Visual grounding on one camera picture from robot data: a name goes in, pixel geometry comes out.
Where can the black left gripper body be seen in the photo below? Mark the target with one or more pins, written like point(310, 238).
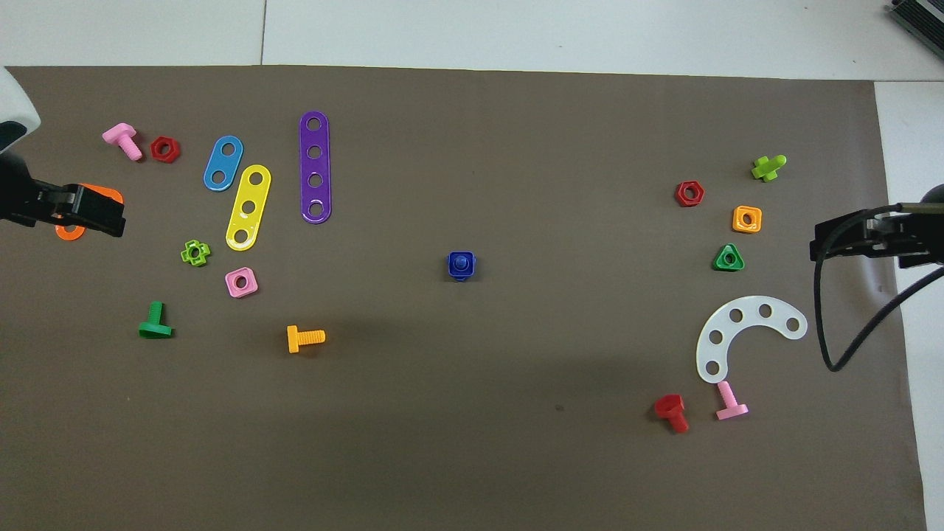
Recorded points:
point(18, 195)

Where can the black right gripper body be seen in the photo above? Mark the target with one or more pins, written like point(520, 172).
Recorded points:
point(925, 240)

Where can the blue square plastic nut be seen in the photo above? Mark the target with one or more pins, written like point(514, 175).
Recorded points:
point(452, 269)

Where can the blue triangle-head plastic screw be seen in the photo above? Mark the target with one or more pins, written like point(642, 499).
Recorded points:
point(461, 261)

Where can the pink plastic screw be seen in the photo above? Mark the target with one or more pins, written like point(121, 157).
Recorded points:
point(730, 409)
point(120, 135)

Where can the red hexagonal plastic nut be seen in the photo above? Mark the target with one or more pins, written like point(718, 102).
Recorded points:
point(679, 195)
point(155, 150)

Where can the green cross-shaped plastic nut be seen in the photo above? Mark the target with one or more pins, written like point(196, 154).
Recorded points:
point(185, 254)

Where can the lime cross-head plastic screw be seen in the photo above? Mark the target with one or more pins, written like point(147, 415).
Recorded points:
point(767, 169)

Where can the orange square plastic nut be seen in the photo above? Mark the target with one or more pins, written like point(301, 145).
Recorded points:
point(737, 227)

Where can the green triangular plastic nut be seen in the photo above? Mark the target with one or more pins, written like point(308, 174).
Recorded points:
point(719, 265)

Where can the green plastic screw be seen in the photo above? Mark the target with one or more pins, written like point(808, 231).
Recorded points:
point(155, 328)

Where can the pink square plastic nut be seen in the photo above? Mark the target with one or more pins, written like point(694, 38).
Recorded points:
point(251, 290)

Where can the orange plastic screw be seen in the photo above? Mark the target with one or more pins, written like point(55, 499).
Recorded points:
point(293, 339)

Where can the red plastic screw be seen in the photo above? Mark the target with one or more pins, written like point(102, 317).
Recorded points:
point(670, 405)

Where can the orange heart-shaped plastic plate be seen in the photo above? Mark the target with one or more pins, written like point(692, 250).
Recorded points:
point(107, 194)

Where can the white curved five-hole plate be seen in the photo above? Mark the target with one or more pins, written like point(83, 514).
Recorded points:
point(750, 310)

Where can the blue two-hole plastic plate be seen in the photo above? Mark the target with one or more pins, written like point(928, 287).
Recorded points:
point(223, 164)

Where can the yellow three-hole plastic plate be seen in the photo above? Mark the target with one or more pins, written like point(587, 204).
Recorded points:
point(252, 192)

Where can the dark grey ribbed device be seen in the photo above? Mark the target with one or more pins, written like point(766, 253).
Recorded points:
point(925, 22)

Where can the purple four-hole plastic plate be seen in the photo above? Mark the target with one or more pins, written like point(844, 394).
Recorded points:
point(315, 166)

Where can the brown table mat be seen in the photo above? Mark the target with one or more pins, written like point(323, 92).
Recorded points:
point(472, 405)

